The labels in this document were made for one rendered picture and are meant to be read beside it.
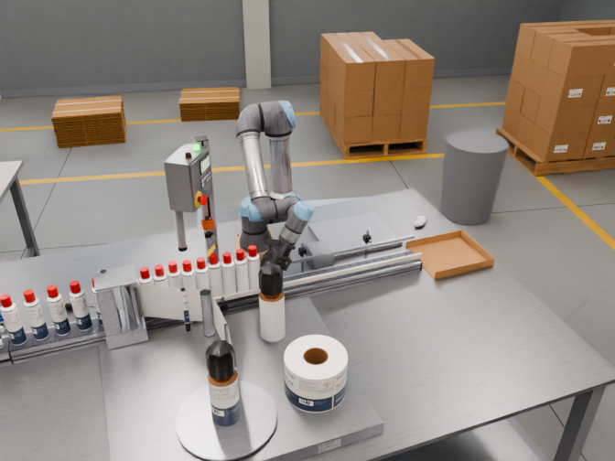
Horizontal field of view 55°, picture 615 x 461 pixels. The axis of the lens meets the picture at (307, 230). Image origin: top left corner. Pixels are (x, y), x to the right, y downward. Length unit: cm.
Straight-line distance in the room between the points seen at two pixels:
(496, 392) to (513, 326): 38
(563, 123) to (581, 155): 42
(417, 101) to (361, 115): 54
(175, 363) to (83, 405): 32
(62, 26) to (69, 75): 57
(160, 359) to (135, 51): 574
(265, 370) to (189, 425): 32
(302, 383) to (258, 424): 18
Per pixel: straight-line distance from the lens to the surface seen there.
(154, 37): 748
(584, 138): 571
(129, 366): 215
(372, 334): 227
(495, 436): 284
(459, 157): 442
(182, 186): 210
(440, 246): 281
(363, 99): 548
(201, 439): 187
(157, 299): 221
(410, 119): 568
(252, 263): 230
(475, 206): 459
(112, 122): 615
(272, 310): 205
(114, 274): 213
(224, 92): 680
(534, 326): 245
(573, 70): 537
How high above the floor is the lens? 233
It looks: 32 degrees down
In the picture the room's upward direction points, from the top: straight up
